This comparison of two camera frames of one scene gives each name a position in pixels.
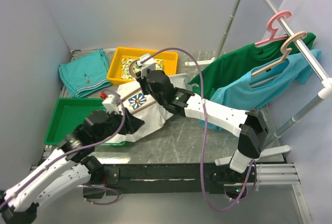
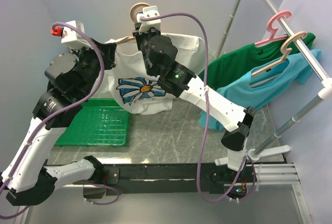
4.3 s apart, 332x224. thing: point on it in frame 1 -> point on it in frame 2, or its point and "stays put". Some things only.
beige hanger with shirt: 284,49 stays put
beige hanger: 131,94 -> 137,9
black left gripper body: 113,122 -> 90,63
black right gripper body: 146,88 -> 142,41
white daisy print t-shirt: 133,99 -> 135,90
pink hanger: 271,28 stays put
